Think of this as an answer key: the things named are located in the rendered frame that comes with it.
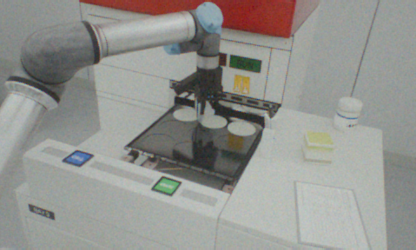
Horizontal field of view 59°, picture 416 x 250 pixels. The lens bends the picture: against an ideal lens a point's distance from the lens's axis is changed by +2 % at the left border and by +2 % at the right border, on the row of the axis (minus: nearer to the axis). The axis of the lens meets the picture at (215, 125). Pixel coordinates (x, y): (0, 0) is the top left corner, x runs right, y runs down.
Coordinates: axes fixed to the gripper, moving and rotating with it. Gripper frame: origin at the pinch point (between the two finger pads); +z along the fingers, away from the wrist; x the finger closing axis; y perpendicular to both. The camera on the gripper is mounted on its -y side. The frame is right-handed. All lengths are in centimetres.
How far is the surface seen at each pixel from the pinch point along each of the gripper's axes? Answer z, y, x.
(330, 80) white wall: 35, 135, 98
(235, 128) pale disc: 1.3, 11.9, -7.1
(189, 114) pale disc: 1.3, -1.0, 7.2
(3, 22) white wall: 42, -105, 307
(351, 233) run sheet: -6, 14, -65
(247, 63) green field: -18.9, 18.2, 3.1
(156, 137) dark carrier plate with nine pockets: 1.4, -16.3, -6.5
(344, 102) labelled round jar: -14.7, 39.9, -25.0
